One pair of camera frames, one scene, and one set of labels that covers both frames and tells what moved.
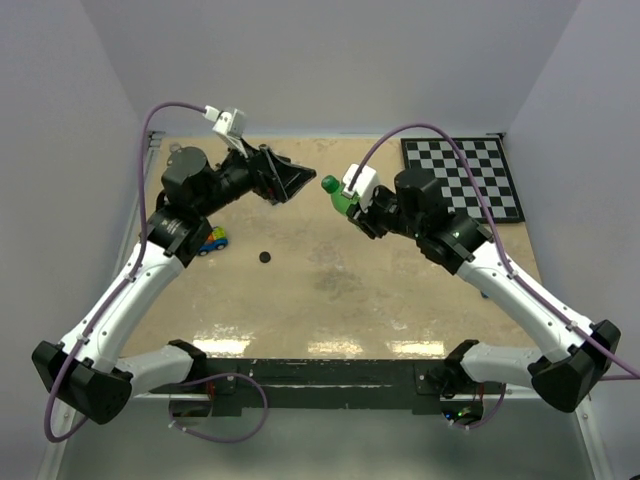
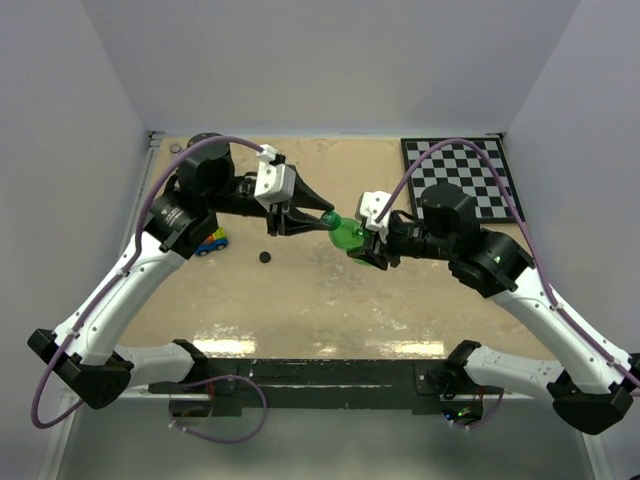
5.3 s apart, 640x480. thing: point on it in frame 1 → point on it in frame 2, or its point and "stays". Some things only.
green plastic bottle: [348, 206] → [350, 236]
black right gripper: [366, 218] → [380, 245]
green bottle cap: [329, 183] → [332, 219]
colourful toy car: [216, 239] stays
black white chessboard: [490, 160] stays
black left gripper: [273, 175] → [291, 220]
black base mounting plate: [339, 384] stays
